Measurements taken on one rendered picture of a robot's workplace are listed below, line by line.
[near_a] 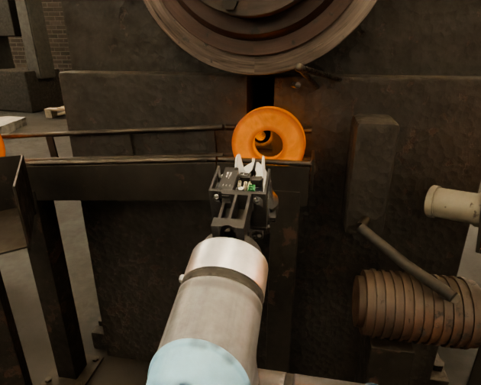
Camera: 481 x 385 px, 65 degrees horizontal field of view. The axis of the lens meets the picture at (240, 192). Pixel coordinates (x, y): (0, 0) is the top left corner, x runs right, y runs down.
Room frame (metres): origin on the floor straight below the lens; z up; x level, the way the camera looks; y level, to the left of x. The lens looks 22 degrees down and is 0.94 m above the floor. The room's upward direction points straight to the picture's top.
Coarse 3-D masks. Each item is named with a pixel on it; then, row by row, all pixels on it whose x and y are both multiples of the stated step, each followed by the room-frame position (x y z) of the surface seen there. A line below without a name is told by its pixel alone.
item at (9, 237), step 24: (0, 168) 0.73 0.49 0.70; (24, 168) 0.73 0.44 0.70; (0, 192) 0.73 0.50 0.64; (24, 192) 0.66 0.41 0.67; (0, 216) 0.70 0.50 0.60; (24, 216) 0.59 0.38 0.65; (0, 240) 0.60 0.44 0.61; (24, 240) 0.59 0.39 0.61; (0, 288) 0.62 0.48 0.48; (0, 312) 0.60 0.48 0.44; (0, 336) 0.59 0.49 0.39; (0, 360) 0.59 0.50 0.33; (24, 360) 0.65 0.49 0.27; (0, 384) 0.58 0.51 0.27; (24, 384) 0.60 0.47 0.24
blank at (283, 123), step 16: (256, 112) 0.76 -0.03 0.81; (272, 112) 0.76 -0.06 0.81; (288, 112) 0.77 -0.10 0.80; (240, 128) 0.77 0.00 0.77; (256, 128) 0.76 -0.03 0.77; (272, 128) 0.76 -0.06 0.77; (288, 128) 0.75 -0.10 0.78; (240, 144) 0.77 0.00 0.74; (288, 144) 0.75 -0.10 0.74; (304, 144) 0.74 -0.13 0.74
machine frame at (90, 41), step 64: (64, 0) 0.97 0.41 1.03; (128, 0) 0.94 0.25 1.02; (384, 0) 0.85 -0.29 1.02; (448, 0) 0.82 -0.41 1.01; (128, 64) 0.95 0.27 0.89; (192, 64) 0.92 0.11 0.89; (320, 64) 0.87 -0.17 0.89; (384, 64) 0.84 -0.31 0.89; (448, 64) 0.82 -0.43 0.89; (320, 128) 0.81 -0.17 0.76; (448, 128) 0.77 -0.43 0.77; (320, 192) 0.81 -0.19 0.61; (128, 256) 0.90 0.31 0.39; (320, 256) 0.81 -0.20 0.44; (384, 256) 0.78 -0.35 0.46; (448, 256) 0.76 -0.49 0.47; (128, 320) 0.90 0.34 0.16; (320, 320) 0.80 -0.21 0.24; (448, 384) 0.76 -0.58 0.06
